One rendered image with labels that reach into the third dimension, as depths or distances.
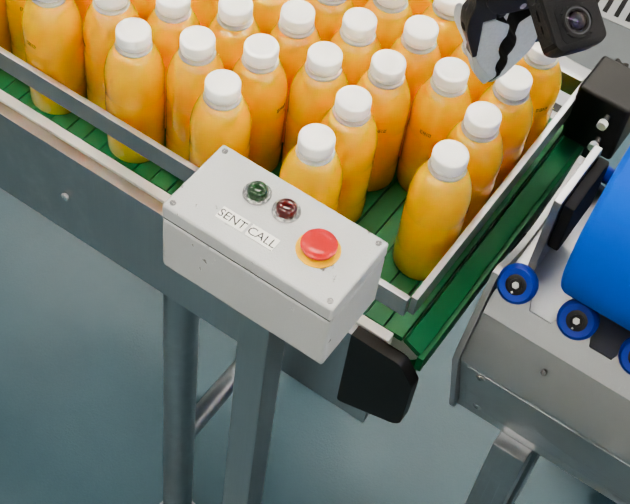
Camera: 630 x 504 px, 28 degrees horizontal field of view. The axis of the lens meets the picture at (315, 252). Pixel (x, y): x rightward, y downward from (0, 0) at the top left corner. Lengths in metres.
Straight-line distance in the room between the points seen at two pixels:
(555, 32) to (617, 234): 0.31
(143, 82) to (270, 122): 0.15
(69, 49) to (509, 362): 0.62
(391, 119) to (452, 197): 0.14
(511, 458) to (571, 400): 0.25
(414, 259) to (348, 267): 0.23
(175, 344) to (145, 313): 0.77
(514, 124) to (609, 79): 0.19
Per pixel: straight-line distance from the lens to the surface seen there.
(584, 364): 1.40
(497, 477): 1.72
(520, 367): 1.44
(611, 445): 1.45
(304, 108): 1.40
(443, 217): 1.34
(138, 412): 2.35
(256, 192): 1.22
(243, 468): 1.62
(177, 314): 1.63
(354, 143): 1.35
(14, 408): 2.37
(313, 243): 1.18
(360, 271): 1.19
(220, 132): 1.35
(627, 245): 1.22
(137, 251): 1.56
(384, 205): 1.49
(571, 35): 0.96
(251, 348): 1.37
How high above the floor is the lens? 2.06
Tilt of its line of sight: 54 degrees down
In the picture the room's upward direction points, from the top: 9 degrees clockwise
